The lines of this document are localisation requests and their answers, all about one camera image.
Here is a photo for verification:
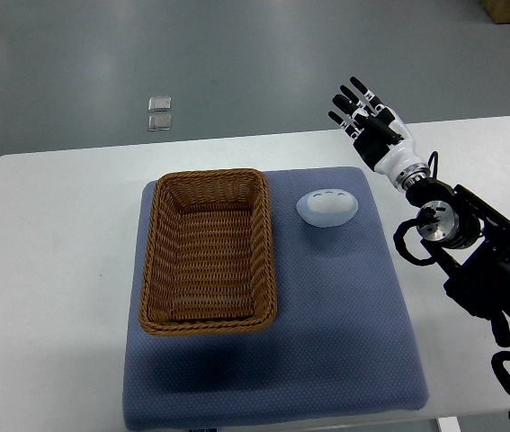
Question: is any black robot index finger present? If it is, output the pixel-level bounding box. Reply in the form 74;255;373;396
350;76;385;113

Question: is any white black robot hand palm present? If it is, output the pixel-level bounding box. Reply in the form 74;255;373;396
353;106;430;188

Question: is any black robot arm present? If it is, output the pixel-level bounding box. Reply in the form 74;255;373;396
329;76;510;347

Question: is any blue white plush toy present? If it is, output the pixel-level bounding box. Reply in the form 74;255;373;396
296;189;359;228

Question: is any brown wicker basket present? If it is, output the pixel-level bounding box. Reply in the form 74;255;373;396
139;168;278;337

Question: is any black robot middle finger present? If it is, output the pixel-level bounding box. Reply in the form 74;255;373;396
339;85;371;117

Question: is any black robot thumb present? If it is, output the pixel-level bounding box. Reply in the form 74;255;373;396
365;116;395;140

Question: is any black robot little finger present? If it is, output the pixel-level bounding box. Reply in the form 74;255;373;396
327;111;357;137

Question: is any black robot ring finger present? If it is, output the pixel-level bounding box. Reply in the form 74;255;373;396
332;94;365;126

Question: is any blue quilted mat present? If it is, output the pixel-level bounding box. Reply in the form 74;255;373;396
123;167;428;430

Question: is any lower metal floor plate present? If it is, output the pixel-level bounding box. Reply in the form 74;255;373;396
148;114;172;131

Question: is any metal floor plate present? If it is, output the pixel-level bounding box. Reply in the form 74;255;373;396
148;95;172;113
148;114;172;131

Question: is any upper metal floor plate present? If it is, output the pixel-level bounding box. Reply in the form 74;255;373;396
148;95;172;113

